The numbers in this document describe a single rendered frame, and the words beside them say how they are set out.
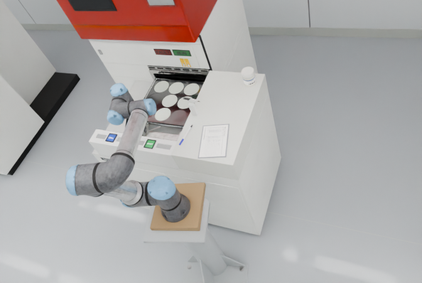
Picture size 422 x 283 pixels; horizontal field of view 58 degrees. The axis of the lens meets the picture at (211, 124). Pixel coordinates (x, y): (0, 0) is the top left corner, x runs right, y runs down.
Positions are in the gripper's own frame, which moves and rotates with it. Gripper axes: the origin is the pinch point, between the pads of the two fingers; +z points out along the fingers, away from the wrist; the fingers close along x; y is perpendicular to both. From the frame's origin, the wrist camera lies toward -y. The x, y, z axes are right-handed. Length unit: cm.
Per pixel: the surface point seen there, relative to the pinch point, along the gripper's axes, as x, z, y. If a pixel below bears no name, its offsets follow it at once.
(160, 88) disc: 17, 15, 46
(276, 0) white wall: -15, 65, 207
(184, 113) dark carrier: -7.7, 14.7, 28.2
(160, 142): -5.7, 8.6, 2.5
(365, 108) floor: -103, 105, 121
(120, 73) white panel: 56, 17, 58
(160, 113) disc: 7.6, 14.7, 26.1
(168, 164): -10.0, 18.5, -4.2
